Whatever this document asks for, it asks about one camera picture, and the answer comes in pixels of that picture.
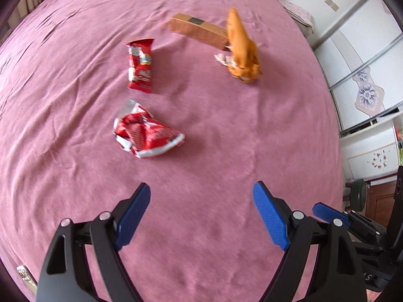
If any pink floral cloth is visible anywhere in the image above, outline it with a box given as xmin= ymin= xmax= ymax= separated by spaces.
xmin=279 ymin=0 xmax=315 ymax=36

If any bed with pink sheet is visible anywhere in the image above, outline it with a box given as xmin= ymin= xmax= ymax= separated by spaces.
xmin=0 ymin=0 xmax=345 ymax=302

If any wooden cabinet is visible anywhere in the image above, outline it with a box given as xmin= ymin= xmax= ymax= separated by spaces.
xmin=366 ymin=181 xmax=398 ymax=224

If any green round stool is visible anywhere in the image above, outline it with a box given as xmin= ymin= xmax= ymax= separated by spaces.
xmin=345 ymin=179 xmax=367 ymax=212

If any red wrapper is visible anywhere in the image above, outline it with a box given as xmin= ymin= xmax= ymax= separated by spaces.
xmin=113 ymin=98 xmax=186 ymax=159

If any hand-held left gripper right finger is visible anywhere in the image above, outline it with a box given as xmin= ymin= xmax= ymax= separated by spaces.
xmin=253 ymin=181 xmax=367 ymax=302

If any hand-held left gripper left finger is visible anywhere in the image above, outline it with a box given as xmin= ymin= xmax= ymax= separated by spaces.
xmin=37 ymin=182 xmax=151 ymax=302

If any tan box with barcode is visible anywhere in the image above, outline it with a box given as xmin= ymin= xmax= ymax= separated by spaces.
xmin=16 ymin=266 xmax=39 ymax=296

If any orange plastic bag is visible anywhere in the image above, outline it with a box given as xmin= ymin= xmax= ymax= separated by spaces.
xmin=227 ymin=8 xmax=263 ymax=84

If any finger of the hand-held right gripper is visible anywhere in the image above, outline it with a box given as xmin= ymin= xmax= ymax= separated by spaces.
xmin=312 ymin=203 xmax=388 ymax=249

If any long tan box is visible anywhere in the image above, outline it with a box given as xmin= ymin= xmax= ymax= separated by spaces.
xmin=168 ymin=13 xmax=231 ymax=52

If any white floral wardrobe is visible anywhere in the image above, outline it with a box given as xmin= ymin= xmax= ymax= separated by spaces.
xmin=313 ymin=0 xmax=403 ymax=180

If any small white wrapper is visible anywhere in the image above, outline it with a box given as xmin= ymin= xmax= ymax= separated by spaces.
xmin=215 ymin=53 xmax=234 ymax=67

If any red snack packet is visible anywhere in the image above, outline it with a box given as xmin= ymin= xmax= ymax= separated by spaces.
xmin=126 ymin=38 xmax=155 ymax=94

